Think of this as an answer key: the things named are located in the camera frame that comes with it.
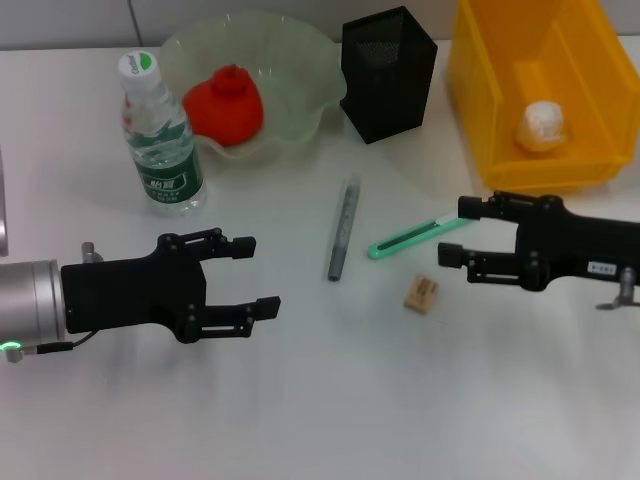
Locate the black mesh pen holder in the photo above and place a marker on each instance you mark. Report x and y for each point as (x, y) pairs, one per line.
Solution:
(395, 95)

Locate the clear water bottle green label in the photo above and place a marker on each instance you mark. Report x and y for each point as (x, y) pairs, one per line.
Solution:
(165, 160)

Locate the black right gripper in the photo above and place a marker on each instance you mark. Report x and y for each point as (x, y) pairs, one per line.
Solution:
(580, 250)

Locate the white paper ball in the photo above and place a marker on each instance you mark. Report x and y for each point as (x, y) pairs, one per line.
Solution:
(544, 125)

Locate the green utility knife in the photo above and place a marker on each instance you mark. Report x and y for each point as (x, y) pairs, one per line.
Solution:
(405, 237)

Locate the pale green glass fruit bowl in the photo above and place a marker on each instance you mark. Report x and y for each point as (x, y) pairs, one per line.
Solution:
(295, 85)

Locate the red toy orange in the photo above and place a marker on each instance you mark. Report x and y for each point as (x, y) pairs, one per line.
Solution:
(225, 110)

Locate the yellow plastic bin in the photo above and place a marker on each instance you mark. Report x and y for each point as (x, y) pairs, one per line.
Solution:
(590, 75)

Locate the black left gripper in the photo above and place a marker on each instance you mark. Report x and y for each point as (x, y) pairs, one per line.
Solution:
(135, 292)

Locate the beige eraser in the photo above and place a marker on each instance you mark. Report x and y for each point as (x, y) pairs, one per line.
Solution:
(421, 295)

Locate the grey marker pen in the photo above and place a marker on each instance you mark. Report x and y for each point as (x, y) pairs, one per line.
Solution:
(344, 225)

